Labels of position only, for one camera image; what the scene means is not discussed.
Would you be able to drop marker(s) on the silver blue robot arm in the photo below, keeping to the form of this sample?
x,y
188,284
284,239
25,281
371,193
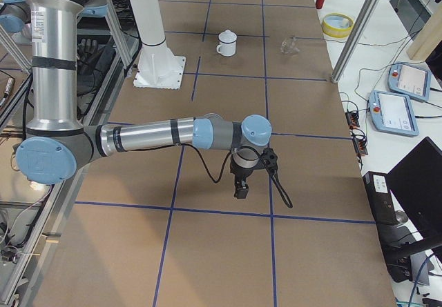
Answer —
x,y
56,144

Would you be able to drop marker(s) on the black computer box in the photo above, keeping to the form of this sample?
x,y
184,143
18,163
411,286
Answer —
x,y
380,199

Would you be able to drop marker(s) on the black monitor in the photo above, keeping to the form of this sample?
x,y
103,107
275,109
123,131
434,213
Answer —
x,y
415,181

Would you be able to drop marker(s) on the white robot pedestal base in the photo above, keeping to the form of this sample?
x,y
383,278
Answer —
x,y
157,67

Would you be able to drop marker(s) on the aluminium frame post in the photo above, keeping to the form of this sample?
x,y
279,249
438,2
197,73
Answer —
x,y
362,20

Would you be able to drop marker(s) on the white mug lid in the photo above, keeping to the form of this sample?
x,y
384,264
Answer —
x,y
227,36

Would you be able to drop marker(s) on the clear glass funnel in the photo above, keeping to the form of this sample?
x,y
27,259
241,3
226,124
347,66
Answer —
x,y
289,46

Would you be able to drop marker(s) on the teach pendant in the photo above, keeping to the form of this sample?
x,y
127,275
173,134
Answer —
x,y
392,113
410,80

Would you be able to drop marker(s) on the white enamel mug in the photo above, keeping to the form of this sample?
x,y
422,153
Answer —
x,y
226,50

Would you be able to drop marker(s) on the orange black connector block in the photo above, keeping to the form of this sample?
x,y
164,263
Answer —
x,y
352,118

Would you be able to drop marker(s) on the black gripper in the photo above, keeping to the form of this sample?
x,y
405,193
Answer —
x,y
242,174

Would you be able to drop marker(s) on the upper teach pendant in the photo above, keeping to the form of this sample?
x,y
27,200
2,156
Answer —
x,y
410,80

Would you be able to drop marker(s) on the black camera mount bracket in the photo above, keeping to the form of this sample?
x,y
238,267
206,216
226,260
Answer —
x,y
270,159

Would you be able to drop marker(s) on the lower teach pendant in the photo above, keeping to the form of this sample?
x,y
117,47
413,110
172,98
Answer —
x,y
392,113

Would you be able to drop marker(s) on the yellow tape roll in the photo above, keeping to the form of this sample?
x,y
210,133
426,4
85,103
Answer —
x,y
337,25

